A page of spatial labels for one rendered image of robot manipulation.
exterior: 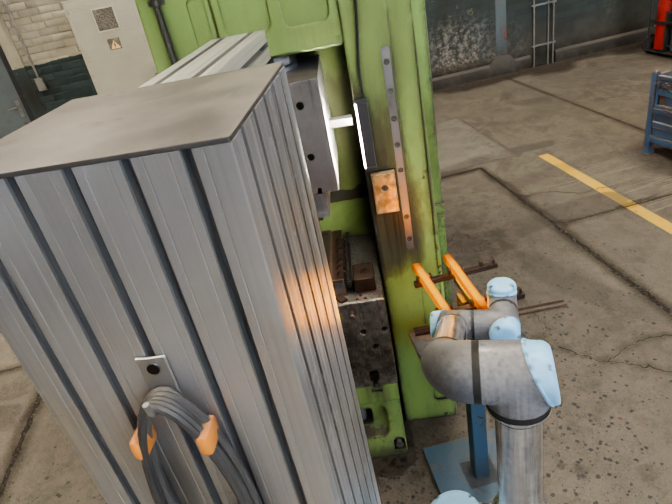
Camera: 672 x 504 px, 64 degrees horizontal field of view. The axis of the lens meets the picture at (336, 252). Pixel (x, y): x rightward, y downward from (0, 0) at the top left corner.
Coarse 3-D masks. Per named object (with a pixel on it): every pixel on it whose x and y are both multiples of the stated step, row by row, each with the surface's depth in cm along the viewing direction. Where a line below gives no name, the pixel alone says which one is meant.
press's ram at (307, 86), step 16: (304, 64) 197; (320, 64) 204; (288, 80) 177; (304, 80) 174; (320, 80) 187; (304, 96) 176; (320, 96) 176; (304, 112) 179; (320, 112) 179; (304, 128) 181; (320, 128) 182; (304, 144) 184; (320, 144) 184; (320, 160) 187; (336, 160) 207; (320, 176) 190; (336, 176) 190
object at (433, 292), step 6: (414, 264) 203; (414, 270) 202; (420, 270) 199; (420, 276) 196; (426, 276) 195; (426, 282) 192; (432, 282) 191; (426, 288) 190; (432, 288) 188; (432, 294) 185; (438, 294) 184; (438, 300) 181; (444, 300) 181; (438, 306) 180; (444, 306) 178
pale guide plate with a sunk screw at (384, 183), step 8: (376, 176) 203; (384, 176) 203; (392, 176) 203; (376, 184) 205; (384, 184) 205; (392, 184) 205; (376, 192) 206; (384, 192) 206; (392, 192) 206; (376, 200) 208; (384, 200) 208; (392, 200) 208; (376, 208) 210; (384, 208) 210; (392, 208) 210
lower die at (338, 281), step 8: (336, 232) 246; (336, 248) 234; (336, 256) 228; (336, 264) 222; (344, 264) 231; (336, 272) 217; (344, 272) 223; (336, 280) 212; (344, 280) 216; (336, 288) 214; (344, 288) 214
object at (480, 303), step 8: (448, 256) 204; (448, 264) 200; (456, 264) 198; (456, 272) 194; (464, 280) 189; (464, 288) 187; (472, 288) 184; (472, 296) 180; (480, 296) 179; (480, 304) 175
